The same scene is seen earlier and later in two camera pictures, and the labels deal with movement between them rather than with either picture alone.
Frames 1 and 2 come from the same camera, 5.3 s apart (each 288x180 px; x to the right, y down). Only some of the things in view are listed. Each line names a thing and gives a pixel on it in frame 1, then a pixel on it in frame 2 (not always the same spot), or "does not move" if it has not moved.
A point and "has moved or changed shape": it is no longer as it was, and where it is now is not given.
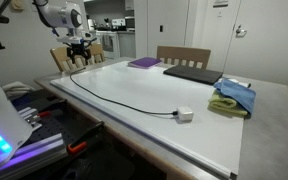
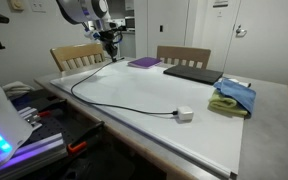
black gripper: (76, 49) -> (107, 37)
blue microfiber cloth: (245, 95) does not move
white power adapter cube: (184, 114) does not move
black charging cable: (80, 69) has moved or changed shape
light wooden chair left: (64, 61) does not move
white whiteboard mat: (170, 110) does not move
